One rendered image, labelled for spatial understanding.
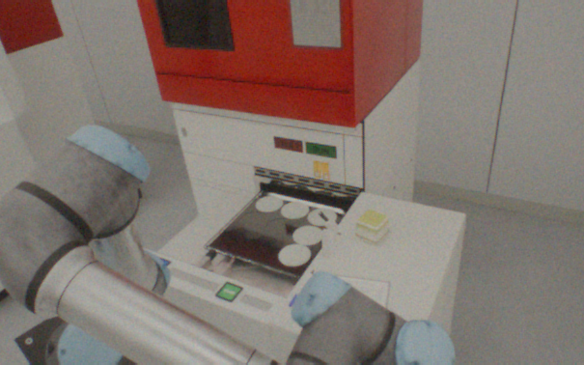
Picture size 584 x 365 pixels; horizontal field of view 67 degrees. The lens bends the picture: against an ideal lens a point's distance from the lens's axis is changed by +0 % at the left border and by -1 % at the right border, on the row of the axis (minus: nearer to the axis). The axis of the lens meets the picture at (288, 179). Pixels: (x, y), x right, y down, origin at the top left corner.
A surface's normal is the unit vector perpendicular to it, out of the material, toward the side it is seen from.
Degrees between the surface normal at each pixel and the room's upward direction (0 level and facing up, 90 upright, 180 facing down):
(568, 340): 0
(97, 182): 69
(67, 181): 40
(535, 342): 0
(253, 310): 0
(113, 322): 48
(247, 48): 90
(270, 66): 90
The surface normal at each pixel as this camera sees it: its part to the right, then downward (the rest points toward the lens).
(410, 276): -0.10, -0.85
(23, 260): -0.01, -0.32
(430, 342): 0.33, -0.46
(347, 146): -0.48, 0.50
